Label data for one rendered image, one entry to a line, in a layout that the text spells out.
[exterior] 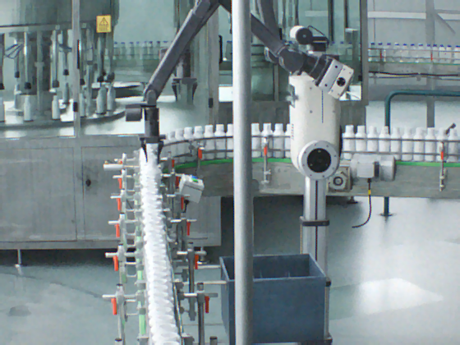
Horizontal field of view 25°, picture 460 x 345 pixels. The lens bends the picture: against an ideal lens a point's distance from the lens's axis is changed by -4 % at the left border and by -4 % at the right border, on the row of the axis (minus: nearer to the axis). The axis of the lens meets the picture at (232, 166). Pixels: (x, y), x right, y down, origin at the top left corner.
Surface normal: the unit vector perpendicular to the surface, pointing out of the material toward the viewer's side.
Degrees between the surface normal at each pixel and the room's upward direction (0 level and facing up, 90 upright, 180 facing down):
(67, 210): 90
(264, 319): 90
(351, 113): 90
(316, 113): 90
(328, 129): 101
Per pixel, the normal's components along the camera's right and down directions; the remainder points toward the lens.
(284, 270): 0.09, 0.16
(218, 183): 0.42, 0.10
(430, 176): -0.22, 0.16
